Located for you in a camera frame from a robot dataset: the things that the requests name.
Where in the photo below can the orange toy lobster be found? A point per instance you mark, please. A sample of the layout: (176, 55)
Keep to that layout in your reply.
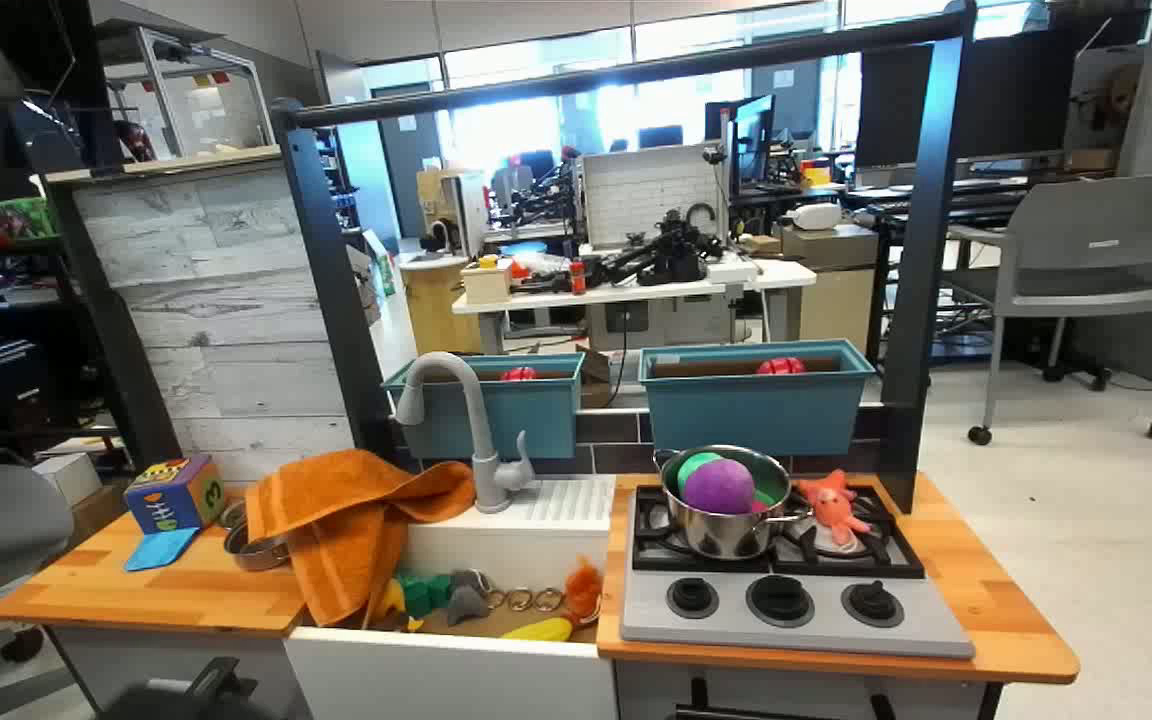
(834, 506)

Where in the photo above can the black monitor screen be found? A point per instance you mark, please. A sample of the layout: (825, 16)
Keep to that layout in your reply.
(1002, 94)

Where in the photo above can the purple ball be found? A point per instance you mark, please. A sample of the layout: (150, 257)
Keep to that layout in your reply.
(721, 489)

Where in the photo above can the orange towel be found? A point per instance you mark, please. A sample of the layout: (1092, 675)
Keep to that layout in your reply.
(339, 534)

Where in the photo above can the black metal frame with rod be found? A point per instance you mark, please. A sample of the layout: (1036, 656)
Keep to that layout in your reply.
(931, 264)

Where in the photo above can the yellow toy lemon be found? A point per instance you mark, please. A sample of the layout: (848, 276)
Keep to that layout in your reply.
(394, 602)

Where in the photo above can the grey toy stove top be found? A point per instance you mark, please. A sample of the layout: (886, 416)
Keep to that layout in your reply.
(737, 629)

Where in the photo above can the grey toy faucet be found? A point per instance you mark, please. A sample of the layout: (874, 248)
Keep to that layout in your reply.
(481, 443)

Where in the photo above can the grey wood plank panel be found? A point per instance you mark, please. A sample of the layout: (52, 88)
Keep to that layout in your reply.
(202, 335)

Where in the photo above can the yellow toy banana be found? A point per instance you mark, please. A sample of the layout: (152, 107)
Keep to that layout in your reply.
(537, 629)

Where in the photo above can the grey plastic chair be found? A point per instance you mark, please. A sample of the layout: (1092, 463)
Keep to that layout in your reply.
(1098, 255)

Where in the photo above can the wooden top play kitchen cabinet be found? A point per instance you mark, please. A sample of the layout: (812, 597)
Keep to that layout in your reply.
(110, 662)

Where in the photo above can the green toy vegetable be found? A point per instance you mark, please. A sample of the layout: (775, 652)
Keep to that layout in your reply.
(427, 592)

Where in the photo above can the black gadget on desk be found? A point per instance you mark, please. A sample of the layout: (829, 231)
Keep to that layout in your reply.
(668, 244)

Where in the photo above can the white desk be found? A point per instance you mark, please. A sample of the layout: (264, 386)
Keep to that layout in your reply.
(761, 276)

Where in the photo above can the teal plastic bin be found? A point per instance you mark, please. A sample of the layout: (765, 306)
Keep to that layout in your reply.
(749, 405)
(537, 416)

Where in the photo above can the grey toy piece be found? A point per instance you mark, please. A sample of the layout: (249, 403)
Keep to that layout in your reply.
(467, 597)

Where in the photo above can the colourful toy cube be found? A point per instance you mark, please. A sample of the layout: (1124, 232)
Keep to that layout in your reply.
(176, 501)

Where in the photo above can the blue flat toy flap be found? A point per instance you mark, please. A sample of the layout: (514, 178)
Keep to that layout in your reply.
(163, 550)

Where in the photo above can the orange toy carrot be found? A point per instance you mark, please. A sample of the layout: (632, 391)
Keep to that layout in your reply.
(583, 592)

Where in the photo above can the red toy in bin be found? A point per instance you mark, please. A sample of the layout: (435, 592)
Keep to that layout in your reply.
(519, 373)
(780, 365)

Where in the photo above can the black stove knob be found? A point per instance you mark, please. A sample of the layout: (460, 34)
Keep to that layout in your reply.
(780, 602)
(874, 602)
(694, 597)

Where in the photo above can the white toy sink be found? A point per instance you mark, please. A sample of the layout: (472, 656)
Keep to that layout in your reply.
(471, 675)

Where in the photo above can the green ball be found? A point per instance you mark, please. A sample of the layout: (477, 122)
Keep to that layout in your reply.
(694, 465)

